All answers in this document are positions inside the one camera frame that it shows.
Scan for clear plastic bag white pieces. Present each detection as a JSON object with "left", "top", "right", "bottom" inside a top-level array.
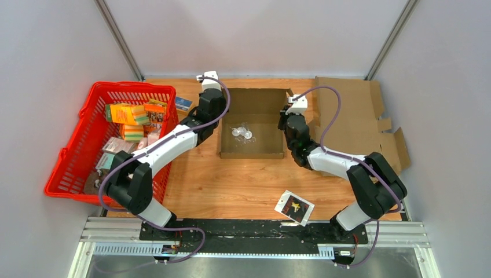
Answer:
[{"left": 230, "top": 123, "right": 256, "bottom": 144}]

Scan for flat cardboard box stack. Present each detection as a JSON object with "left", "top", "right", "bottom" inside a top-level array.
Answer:
[{"left": 308, "top": 76, "right": 411, "bottom": 174}]

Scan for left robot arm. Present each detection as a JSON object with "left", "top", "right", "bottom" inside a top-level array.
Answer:
[{"left": 100, "top": 88, "right": 228, "bottom": 240}]

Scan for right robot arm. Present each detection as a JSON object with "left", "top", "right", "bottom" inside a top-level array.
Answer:
[{"left": 278, "top": 109, "right": 408, "bottom": 243}]

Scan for pink packaged item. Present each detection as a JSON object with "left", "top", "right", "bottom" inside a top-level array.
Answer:
[{"left": 102, "top": 137, "right": 137, "bottom": 154}]

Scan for teal packaged item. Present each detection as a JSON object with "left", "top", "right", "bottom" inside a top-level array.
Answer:
[{"left": 95, "top": 152, "right": 115, "bottom": 170}]

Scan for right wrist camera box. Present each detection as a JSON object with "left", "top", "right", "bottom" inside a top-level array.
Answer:
[{"left": 285, "top": 94, "right": 308, "bottom": 115}]

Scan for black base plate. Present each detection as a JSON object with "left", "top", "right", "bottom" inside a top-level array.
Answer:
[{"left": 139, "top": 218, "right": 368, "bottom": 255}]

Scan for red plastic shopping basket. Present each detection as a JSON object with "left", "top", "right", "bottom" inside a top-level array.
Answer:
[{"left": 44, "top": 82, "right": 178, "bottom": 206}]

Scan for plastic bag with printed card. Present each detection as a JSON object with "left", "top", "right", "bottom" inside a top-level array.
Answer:
[{"left": 274, "top": 190, "right": 315, "bottom": 226}]

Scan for orange sponge pack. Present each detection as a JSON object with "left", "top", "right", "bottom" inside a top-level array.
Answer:
[{"left": 105, "top": 103, "right": 150, "bottom": 126}]

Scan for orange snack packet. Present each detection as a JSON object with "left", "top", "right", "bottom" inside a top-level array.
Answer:
[{"left": 143, "top": 99, "right": 167, "bottom": 123}]

